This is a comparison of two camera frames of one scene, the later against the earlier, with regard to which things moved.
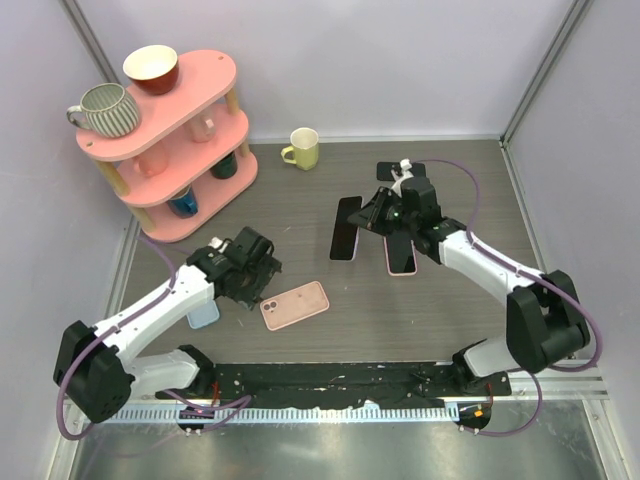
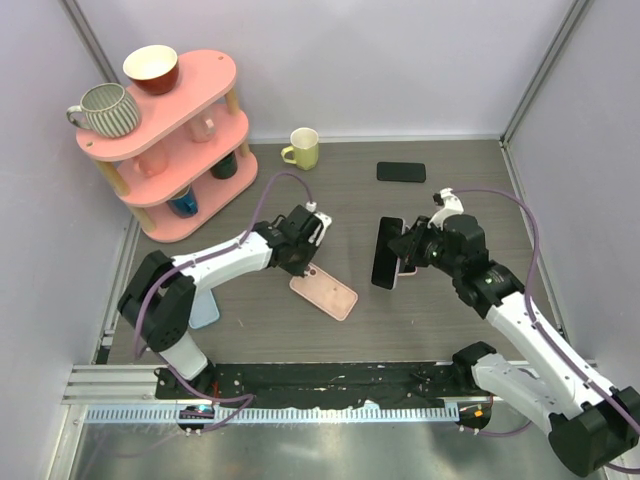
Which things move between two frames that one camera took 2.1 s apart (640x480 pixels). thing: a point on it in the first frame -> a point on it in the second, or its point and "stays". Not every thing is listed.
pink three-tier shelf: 186,158 stays
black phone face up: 345,233 -> 386,263
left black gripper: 251,295 -> 300,269
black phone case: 385,173 stays
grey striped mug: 110,110 stays
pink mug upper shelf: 202,127 stays
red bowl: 154,69 stays
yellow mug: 304,142 stays
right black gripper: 371,215 -> 409,245
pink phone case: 289,307 -> 325,291
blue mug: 184,205 stays
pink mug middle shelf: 153,162 stays
